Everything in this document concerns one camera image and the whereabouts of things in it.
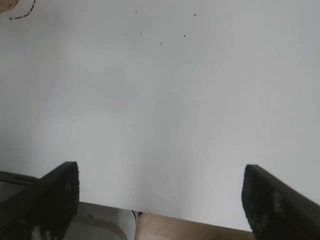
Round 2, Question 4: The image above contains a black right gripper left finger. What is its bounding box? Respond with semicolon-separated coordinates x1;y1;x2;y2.
0;161;81;240

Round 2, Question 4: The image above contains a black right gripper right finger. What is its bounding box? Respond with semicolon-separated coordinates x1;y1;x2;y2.
240;163;320;240

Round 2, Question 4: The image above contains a brown woven wicker basket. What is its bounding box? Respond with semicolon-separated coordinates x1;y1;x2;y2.
0;0;20;13

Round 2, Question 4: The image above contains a grey white rounded stand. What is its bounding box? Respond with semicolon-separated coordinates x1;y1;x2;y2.
63;201;137;240

